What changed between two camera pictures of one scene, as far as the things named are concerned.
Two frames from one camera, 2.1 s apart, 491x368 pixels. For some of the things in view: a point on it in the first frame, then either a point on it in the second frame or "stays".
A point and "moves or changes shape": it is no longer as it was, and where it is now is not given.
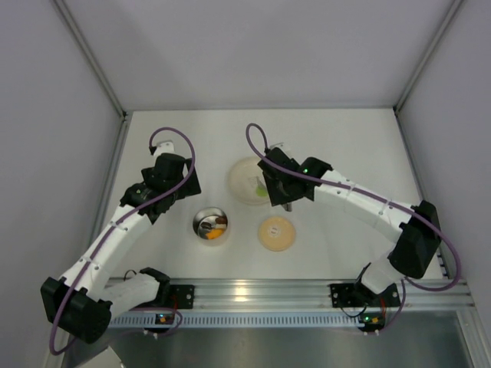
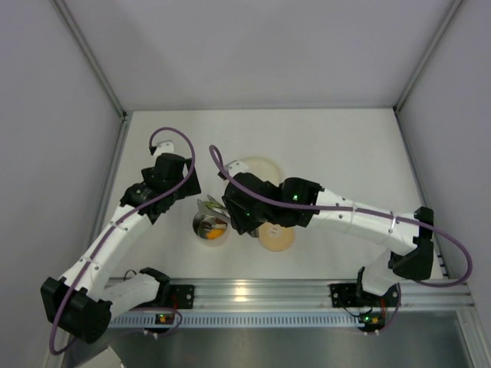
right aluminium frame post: (430, 51) stays
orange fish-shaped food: (214, 234) stays
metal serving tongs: (255, 182) moves or changes shape
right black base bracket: (345, 295) stays
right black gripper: (279, 190) -> (233, 211)
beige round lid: (276, 234) stays
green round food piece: (261, 191) moves or changes shape
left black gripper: (190, 181) stays
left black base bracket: (182, 296) stays
